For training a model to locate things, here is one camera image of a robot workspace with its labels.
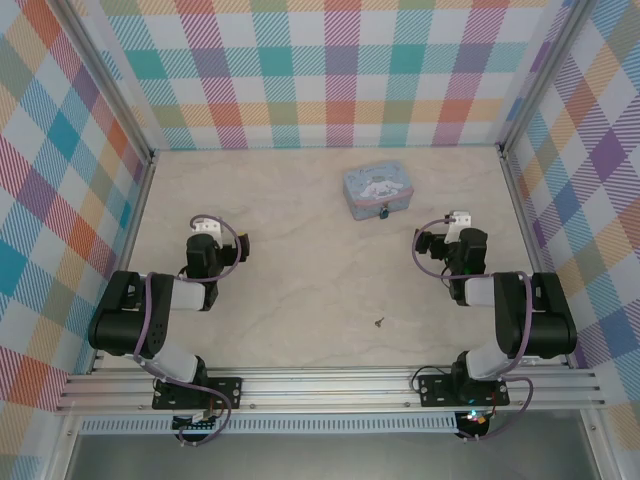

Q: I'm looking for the light blue zip pouch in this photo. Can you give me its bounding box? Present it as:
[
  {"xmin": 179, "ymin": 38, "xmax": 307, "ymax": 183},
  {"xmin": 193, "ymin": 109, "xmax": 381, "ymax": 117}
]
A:
[{"xmin": 342, "ymin": 162, "xmax": 416, "ymax": 222}]

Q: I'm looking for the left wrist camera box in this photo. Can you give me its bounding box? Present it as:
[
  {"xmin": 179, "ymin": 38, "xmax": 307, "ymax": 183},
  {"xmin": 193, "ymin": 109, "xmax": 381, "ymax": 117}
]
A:
[{"xmin": 193, "ymin": 218, "xmax": 221, "ymax": 246}]

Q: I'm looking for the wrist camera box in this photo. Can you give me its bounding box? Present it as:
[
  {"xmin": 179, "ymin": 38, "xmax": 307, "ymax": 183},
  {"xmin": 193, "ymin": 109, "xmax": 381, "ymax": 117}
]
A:
[
  {"xmin": 193, "ymin": 218, "xmax": 221, "ymax": 246},
  {"xmin": 446, "ymin": 210, "xmax": 474, "ymax": 244}
]

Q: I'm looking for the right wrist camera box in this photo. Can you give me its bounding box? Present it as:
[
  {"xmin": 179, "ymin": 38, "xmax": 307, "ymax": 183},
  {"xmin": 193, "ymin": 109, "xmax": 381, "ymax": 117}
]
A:
[{"xmin": 446, "ymin": 210, "xmax": 474, "ymax": 244}]

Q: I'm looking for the aluminium side rail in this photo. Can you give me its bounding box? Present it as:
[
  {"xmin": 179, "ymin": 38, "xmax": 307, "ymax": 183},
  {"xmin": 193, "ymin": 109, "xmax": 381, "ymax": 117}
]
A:
[
  {"xmin": 88, "ymin": 149, "xmax": 159, "ymax": 376},
  {"xmin": 499, "ymin": 144, "xmax": 576, "ymax": 371}
]

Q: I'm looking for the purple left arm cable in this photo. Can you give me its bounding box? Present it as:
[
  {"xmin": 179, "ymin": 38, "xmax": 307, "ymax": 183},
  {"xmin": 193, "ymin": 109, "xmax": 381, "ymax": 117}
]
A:
[{"xmin": 132, "ymin": 214, "xmax": 242, "ymax": 446}]

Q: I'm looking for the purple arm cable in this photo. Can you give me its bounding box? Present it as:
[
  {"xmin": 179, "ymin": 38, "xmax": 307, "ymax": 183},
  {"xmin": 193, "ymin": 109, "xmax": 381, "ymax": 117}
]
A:
[
  {"xmin": 132, "ymin": 214, "xmax": 242, "ymax": 446},
  {"xmin": 410, "ymin": 214, "xmax": 535, "ymax": 444}
]

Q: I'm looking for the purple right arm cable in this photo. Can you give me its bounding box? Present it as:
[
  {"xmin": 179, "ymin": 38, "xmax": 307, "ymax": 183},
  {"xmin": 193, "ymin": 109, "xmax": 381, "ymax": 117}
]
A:
[{"xmin": 410, "ymin": 214, "xmax": 535, "ymax": 444}]

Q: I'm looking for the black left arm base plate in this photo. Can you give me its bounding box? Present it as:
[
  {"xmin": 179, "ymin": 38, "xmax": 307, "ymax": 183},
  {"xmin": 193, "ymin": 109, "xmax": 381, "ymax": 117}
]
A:
[{"xmin": 151, "ymin": 376, "xmax": 244, "ymax": 412}]

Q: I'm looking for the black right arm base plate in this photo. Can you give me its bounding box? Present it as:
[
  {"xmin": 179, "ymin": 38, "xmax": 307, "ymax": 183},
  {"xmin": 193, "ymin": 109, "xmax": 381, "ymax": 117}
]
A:
[{"xmin": 416, "ymin": 373, "xmax": 512, "ymax": 409}]

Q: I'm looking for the long aluminium base rail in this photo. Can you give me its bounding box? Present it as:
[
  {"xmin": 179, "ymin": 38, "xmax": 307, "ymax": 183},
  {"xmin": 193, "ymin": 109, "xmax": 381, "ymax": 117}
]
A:
[{"xmin": 53, "ymin": 366, "xmax": 609, "ymax": 416}]

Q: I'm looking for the aluminium corner post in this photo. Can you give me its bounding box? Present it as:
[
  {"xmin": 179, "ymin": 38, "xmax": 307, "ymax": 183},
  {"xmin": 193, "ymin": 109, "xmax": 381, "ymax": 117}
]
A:
[
  {"xmin": 498, "ymin": 0, "xmax": 586, "ymax": 161},
  {"xmin": 58, "ymin": 0, "xmax": 157, "ymax": 166}
]

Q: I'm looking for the white slotted cable duct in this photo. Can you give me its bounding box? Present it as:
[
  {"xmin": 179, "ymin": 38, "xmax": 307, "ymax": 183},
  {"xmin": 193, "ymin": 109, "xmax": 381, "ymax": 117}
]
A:
[{"xmin": 78, "ymin": 417, "xmax": 460, "ymax": 435}]

